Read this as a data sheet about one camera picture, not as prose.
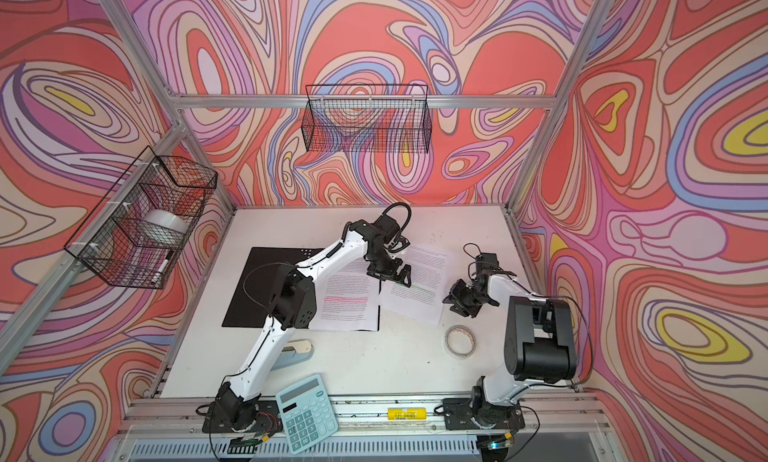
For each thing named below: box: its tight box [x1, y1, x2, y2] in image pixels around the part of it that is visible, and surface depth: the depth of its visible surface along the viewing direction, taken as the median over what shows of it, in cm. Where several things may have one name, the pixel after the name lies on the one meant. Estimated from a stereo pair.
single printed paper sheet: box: [308, 257, 379, 331], surface depth 93 cm
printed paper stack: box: [380, 245, 451, 326], surface depth 97 cm
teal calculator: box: [275, 374, 338, 455], surface depth 73 cm
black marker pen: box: [151, 250, 175, 284], surface depth 73 cm
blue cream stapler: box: [270, 340, 314, 371], surface depth 82 cm
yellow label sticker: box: [387, 408, 427, 421], surface depth 74 cm
